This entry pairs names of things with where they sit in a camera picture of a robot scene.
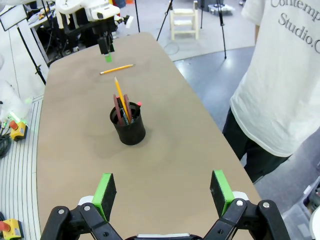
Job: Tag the light panel on stand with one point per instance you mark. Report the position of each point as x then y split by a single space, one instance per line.
13 17

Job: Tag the yellow emergency stop box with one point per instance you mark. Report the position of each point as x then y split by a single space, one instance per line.
11 228
18 131

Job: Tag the dark green pen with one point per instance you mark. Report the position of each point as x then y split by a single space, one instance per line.
124 115

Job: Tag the grey aluminium base plate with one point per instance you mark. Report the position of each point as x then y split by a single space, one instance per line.
20 175

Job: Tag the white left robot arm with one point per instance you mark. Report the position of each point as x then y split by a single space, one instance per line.
80 8

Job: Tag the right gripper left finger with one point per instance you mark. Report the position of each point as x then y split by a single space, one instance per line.
105 197

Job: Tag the black marker pink ends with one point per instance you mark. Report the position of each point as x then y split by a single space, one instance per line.
137 107

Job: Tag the black mesh pen holder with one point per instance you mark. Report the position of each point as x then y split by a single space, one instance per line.
131 132

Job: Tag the grey plastic bin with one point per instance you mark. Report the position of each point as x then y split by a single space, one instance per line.
297 217

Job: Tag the brown pen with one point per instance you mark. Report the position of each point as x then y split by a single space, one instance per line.
127 102
117 110

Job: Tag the yellow pencil with eraser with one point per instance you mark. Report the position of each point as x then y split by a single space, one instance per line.
121 97
117 69

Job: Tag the pale wooden chair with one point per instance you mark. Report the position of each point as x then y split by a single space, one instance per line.
184 21

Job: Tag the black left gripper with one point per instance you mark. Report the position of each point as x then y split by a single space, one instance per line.
106 45

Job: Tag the black camera tripod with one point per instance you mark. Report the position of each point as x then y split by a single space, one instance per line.
165 21
222 27

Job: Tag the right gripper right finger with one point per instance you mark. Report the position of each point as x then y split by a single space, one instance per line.
220 192

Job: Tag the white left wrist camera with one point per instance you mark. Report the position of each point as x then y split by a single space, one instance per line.
126 21

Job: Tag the person in white t-shirt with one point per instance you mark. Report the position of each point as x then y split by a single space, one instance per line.
282 87

